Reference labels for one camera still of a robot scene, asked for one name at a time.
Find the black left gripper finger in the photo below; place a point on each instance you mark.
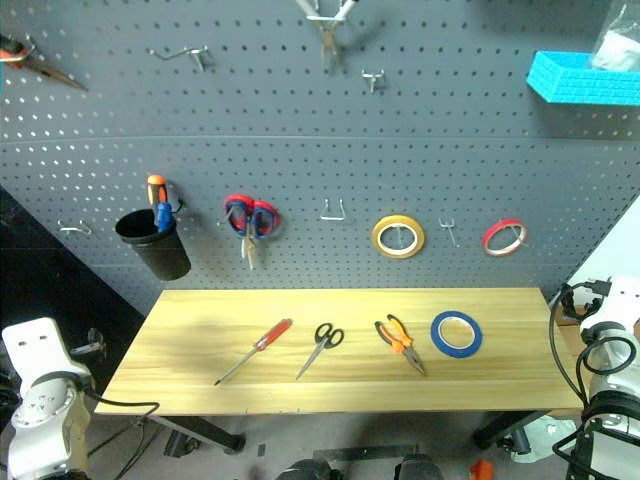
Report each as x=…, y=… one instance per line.
x=96, y=344

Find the long metal pegboard hook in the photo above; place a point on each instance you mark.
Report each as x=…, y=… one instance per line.
x=192, y=51

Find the orange black needle-nose pliers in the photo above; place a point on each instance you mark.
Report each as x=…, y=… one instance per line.
x=400, y=340

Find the black plastic cup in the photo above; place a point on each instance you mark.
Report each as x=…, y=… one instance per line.
x=162, y=255

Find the clear plastic bag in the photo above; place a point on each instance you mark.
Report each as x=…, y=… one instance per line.
x=617, y=42

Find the grey metal pegboard wall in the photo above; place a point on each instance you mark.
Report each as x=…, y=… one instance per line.
x=310, y=150

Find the black side panel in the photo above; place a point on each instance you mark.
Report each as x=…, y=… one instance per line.
x=45, y=280

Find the black table leg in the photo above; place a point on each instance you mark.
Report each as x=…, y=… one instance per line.
x=200, y=430
x=505, y=427

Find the curved metal pegboard hook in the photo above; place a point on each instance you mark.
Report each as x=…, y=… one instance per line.
x=75, y=230

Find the small double metal hook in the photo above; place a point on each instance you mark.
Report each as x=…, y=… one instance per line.
x=371, y=77

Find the dark rounded shape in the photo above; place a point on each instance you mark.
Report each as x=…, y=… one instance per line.
x=417, y=467
x=307, y=471

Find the wide metal loop hook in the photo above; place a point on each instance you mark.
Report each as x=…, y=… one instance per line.
x=332, y=216

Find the cyan plastic basket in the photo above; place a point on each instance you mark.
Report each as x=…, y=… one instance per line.
x=580, y=80

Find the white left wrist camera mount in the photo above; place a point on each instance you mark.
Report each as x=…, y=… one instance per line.
x=35, y=355

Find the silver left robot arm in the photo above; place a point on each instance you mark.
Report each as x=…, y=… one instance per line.
x=42, y=425

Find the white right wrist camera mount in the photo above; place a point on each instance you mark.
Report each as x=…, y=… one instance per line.
x=627, y=300

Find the yellow tape roll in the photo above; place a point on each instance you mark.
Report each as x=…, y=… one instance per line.
x=419, y=240

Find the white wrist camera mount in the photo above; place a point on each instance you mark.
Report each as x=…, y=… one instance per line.
x=627, y=300
x=35, y=355

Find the grey metal floor plate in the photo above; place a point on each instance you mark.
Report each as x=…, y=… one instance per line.
x=365, y=453

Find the red tape roll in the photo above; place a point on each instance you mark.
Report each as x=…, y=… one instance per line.
x=492, y=231

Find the blue tape roll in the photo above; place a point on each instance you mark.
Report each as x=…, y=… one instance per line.
x=437, y=337

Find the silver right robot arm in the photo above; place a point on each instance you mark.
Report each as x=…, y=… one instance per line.
x=612, y=395

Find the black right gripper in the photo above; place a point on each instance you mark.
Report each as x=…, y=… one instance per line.
x=595, y=292

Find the thin double prong hook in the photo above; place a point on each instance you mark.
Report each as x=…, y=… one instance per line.
x=450, y=232

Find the small orange object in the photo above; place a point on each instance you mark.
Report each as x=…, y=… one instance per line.
x=481, y=470

